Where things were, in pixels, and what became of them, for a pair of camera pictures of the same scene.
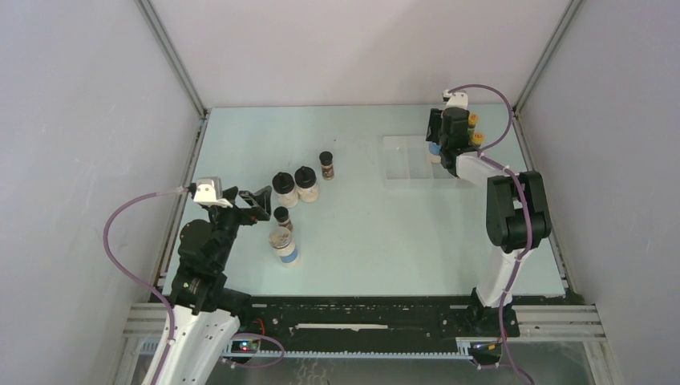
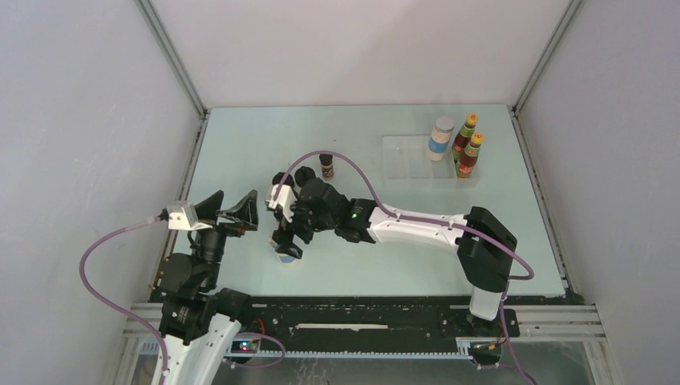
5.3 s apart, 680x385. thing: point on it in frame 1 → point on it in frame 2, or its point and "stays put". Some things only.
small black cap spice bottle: x=325 y=158 stays put
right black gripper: x=435 y=122 → x=285 y=237
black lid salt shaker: x=284 y=184 stays put
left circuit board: x=244 y=346 stays put
